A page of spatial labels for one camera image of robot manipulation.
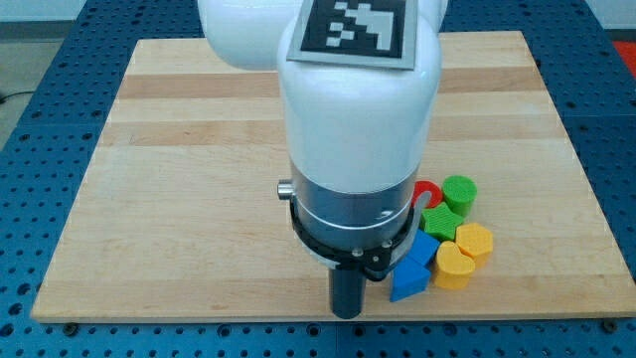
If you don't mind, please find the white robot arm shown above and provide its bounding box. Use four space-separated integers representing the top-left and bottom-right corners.
198 0 447 280

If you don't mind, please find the green star block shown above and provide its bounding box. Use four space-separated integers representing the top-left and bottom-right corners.
419 203 464 242

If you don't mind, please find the blue triangle block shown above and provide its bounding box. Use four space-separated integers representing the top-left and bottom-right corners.
390 258 431 302

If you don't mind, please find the red cylinder block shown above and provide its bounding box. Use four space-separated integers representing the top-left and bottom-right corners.
411 180 443 209

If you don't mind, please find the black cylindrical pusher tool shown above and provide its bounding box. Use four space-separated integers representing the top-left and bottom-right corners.
329 267 366 319

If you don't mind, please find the blue cube block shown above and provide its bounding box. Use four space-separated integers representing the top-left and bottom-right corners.
406 230 440 267

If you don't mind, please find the green cylinder block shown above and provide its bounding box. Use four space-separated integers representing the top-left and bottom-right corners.
441 175 478 217

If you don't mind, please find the wooden board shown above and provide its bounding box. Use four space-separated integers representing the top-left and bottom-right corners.
31 31 635 323

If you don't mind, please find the fiducial marker tag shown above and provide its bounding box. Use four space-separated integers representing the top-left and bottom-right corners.
286 0 418 71

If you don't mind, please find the yellow heart block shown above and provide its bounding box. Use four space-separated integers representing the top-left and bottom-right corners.
431 241 476 289

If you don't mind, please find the yellow hexagon block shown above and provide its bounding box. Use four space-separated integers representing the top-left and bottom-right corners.
455 223 494 268

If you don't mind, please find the black cable on floor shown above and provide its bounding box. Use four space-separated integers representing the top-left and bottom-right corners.
0 89 35 105

